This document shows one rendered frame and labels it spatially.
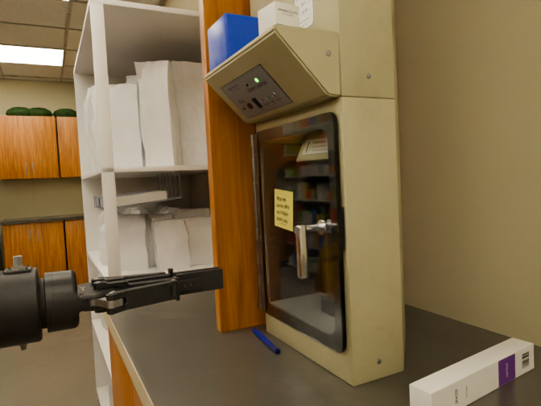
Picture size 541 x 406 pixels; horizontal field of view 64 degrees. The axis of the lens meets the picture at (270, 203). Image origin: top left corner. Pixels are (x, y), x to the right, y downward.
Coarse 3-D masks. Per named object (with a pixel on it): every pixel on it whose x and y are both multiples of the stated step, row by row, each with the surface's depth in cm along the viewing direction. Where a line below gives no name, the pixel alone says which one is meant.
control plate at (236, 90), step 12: (252, 72) 77; (264, 72) 74; (228, 84) 86; (240, 84) 83; (252, 84) 80; (264, 84) 77; (276, 84) 74; (228, 96) 90; (240, 96) 87; (252, 96) 84; (264, 96) 81; (276, 96) 78; (240, 108) 91; (264, 108) 84; (276, 108) 81
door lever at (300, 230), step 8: (320, 224) 74; (296, 232) 71; (304, 232) 72; (320, 232) 74; (296, 240) 72; (304, 240) 72; (296, 248) 72; (304, 248) 72; (296, 256) 73; (304, 256) 72; (304, 264) 72; (304, 272) 72
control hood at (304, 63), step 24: (264, 48) 68; (288, 48) 65; (312, 48) 66; (336, 48) 68; (216, 72) 86; (240, 72) 79; (288, 72) 70; (312, 72) 66; (336, 72) 68; (288, 96) 75; (312, 96) 71; (336, 96) 69; (264, 120) 92
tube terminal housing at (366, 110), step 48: (288, 0) 81; (336, 0) 68; (384, 0) 72; (384, 48) 72; (384, 96) 73; (384, 144) 73; (384, 192) 73; (384, 240) 74; (384, 288) 74; (288, 336) 90; (384, 336) 74
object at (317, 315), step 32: (288, 128) 82; (320, 128) 72; (288, 160) 83; (320, 160) 73; (320, 192) 74; (288, 256) 85; (320, 256) 75; (288, 288) 86; (320, 288) 76; (288, 320) 87; (320, 320) 76
